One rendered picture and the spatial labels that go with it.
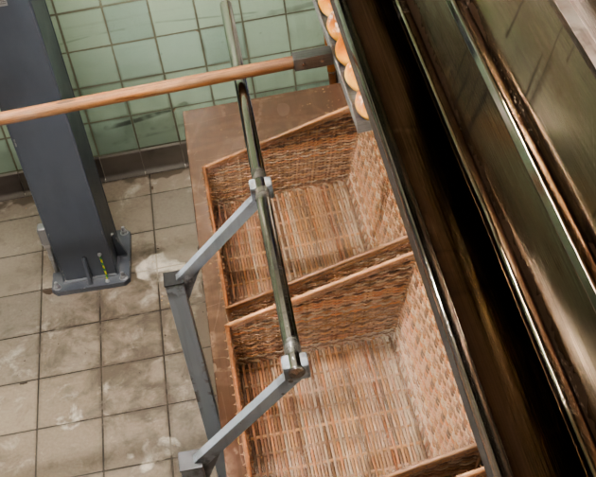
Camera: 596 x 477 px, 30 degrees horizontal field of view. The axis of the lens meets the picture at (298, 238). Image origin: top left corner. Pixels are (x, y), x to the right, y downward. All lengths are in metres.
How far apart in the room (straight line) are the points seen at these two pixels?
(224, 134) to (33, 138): 0.58
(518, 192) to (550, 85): 0.28
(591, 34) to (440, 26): 0.75
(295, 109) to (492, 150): 1.74
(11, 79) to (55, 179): 0.38
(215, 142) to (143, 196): 0.84
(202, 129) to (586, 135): 2.21
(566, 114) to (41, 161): 2.38
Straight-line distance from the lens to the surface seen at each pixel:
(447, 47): 1.93
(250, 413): 1.96
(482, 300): 1.64
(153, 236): 3.93
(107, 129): 4.11
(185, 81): 2.49
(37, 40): 3.24
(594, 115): 1.28
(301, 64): 2.49
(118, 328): 3.65
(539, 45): 1.42
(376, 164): 2.85
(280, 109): 3.41
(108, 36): 3.89
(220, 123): 3.39
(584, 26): 1.28
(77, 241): 3.70
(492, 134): 1.72
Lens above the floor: 2.60
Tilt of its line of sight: 43 degrees down
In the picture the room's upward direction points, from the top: 9 degrees counter-clockwise
